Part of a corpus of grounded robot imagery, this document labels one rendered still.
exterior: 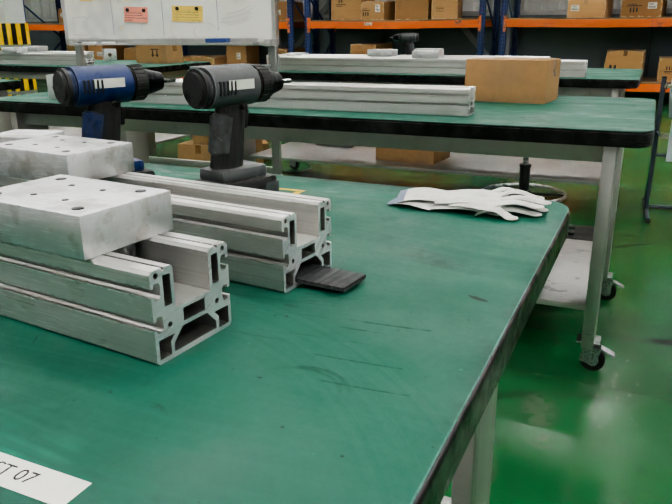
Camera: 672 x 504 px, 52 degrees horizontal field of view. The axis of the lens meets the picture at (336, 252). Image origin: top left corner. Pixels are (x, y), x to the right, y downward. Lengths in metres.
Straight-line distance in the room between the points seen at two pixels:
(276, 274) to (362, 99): 1.60
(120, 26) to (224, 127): 3.44
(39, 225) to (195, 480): 0.29
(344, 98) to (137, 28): 2.28
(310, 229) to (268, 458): 0.37
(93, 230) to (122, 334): 0.09
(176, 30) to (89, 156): 3.30
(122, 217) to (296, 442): 0.27
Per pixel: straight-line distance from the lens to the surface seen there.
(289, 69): 4.49
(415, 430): 0.51
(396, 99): 2.26
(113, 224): 0.64
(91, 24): 4.63
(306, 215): 0.79
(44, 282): 0.69
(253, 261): 0.76
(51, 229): 0.65
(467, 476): 1.17
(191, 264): 0.65
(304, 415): 0.53
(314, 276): 0.77
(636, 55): 10.05
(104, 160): 0.96
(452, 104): 2.23
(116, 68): 1.17
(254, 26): 3.93
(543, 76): 2.60
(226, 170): 1.06
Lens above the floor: 1.06
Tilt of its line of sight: 18 degrees down
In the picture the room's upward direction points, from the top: 1 degrees counter-clockwise
